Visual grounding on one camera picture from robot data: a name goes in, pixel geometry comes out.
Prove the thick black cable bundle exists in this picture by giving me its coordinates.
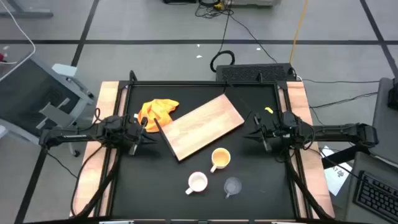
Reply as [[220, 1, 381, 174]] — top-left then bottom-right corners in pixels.
[[283, 149, 335, 220], [70, 144, 123, 218]]

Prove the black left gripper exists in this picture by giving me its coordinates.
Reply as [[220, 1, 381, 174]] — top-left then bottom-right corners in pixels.
[[123, 114, 158, 156]]

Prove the coiled black cable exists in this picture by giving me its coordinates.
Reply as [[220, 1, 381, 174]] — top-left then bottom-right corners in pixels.
[[210, 50, 236, 73]]

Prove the black device on desk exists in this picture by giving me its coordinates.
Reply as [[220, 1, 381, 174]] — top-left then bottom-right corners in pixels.
[[387, 86, 398, 110]]

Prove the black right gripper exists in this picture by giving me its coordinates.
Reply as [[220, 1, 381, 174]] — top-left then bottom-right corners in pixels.
[[244, 111, 299, 152]]

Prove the black keyboard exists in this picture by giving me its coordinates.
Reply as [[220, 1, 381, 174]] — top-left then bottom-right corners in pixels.
[[354, 170, 398, 223]]

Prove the black aluminium table frame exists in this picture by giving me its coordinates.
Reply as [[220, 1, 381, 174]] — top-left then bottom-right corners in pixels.
[[93, 70, 312, 224]]

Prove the thin black cable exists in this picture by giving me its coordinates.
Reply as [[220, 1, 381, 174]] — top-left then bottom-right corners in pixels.
[[300, 78, 381, 85], [228, 14, 279, 64], [308, 91, 379, 110]]

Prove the yellow cable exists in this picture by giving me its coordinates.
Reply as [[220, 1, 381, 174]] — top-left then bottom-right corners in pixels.
[[289, 0, 310, 65]]

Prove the black computer case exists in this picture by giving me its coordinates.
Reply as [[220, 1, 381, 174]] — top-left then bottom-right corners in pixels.
[[215, 63, 295, 83]]

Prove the tangle of black cables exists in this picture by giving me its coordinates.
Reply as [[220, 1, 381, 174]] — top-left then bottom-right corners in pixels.
[[194, 0, 234, 20]]

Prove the peach mug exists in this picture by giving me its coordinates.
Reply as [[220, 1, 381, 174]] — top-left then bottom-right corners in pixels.
[[210, 147, 231, 174]]

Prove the grey desk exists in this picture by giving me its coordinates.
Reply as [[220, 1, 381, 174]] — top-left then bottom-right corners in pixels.
[[369, 77, 398, 166], [344, 152, 398, 224]]

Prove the white cable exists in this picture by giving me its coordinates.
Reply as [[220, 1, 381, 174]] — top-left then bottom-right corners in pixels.
[[0, 0, 37, 82]]

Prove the clear glass footed cup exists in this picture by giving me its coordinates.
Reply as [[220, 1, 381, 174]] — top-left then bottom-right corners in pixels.
[[223, 177, 243, 199]]

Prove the orange cloth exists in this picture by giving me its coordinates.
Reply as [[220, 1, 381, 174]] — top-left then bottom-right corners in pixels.
[[137, 98, 180, 134]]

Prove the white paper sheet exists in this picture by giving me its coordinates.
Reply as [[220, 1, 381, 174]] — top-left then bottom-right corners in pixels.
[[320, 145, 354, 197]]

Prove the white grey patterned mug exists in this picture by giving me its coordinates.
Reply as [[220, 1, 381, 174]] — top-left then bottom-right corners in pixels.
[[185, 171, 208, 196]]

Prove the wooden shelf with black frame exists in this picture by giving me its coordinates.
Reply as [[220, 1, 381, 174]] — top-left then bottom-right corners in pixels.
[[154, 93, 246, 162]]

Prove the wooden side panel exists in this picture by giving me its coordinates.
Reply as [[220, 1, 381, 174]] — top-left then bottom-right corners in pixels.
[[285, 81, 336, 218], [70, 81, 121, 217]]

